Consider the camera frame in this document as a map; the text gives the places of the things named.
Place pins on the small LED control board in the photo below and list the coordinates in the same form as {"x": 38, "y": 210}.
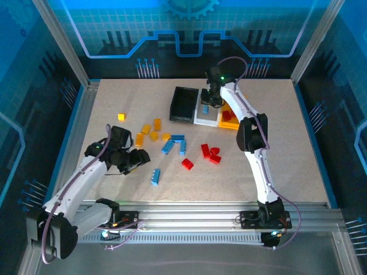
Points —
{"x": 271, "y": 240}
{"x": 105, "y": 233}

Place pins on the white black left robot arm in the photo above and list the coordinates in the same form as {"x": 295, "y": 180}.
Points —
{"x": 63, "y": 240}

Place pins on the aluminium frame rail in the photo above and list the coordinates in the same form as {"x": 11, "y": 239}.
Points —
{"x": 186, "y": 215}

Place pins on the rounded red lego piece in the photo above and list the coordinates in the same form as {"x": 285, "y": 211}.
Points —
{"x": 215, "y": 150}

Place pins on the aluminium frame post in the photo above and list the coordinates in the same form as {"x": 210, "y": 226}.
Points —
{"x": 315, "y": 40}
{"x": 61, "y": 43}

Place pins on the aluminium side rail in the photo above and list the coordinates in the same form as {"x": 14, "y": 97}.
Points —
{"x": 84, "y": 106}

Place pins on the blue printed backdrop panel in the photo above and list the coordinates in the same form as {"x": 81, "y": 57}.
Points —
{"x": 186, "y": 28}

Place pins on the black plastic bin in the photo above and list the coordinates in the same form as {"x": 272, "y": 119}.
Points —
{"x": 183, "y": 106}

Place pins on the small yellow lego brick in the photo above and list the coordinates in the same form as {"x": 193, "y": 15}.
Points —
{"x": 121, "y": 117}

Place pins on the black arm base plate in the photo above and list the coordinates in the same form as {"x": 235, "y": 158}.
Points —
{"x": 249, "y": 222}
{"x": 129, "y": 217}

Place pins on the yellow plastic bin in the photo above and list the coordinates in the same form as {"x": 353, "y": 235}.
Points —
{"x": 229, "y": 123}

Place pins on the white plastic bin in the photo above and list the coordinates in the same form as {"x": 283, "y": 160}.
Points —
{"x": 210, "y": 118}

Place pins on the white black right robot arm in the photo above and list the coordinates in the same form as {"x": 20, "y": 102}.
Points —
{"x": 252, "y": 134}

